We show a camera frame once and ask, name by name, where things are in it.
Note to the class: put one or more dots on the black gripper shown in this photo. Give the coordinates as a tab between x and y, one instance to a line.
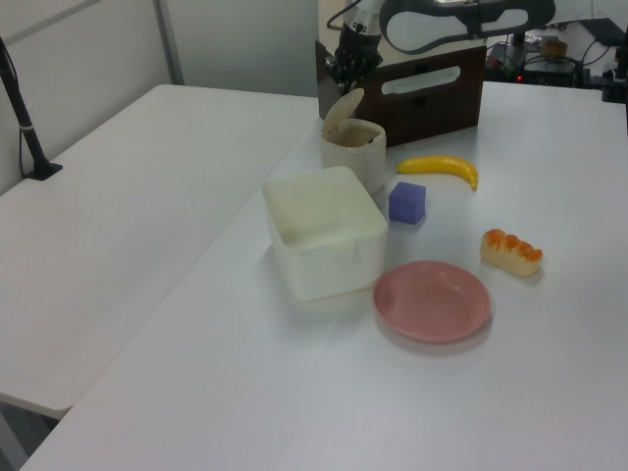
360	49

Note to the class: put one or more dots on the cream trash can with lid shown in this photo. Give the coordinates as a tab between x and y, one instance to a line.
353	157

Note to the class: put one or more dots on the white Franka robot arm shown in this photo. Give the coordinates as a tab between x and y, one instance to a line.
490	19

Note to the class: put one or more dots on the dark brown wooden box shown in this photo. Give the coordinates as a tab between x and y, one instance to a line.
441	110

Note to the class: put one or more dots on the yellow banana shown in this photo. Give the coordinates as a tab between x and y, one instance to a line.
441	164

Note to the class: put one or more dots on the purple cube block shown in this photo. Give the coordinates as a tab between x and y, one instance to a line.
404	203

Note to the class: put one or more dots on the cream plastic storage bin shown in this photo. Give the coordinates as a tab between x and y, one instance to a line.
324	265

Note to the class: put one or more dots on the tan round roll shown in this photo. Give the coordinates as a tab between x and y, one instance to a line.
553	47

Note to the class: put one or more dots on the pink round plate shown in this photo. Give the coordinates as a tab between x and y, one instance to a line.
432	299

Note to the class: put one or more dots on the toy bread with orange topping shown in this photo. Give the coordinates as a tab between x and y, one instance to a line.
510	255

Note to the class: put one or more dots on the black stand pole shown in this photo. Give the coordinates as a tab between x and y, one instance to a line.
24	127

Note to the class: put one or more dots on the black camera stand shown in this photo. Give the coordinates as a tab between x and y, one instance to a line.
619	64

